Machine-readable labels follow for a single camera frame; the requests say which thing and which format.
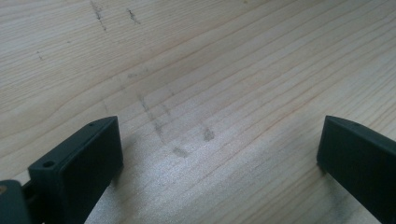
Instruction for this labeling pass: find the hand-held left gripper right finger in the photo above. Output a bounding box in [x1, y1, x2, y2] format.
[316, 115, 396, 224]

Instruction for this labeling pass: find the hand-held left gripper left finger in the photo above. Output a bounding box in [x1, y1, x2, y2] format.
[27, 116, 124, 224]

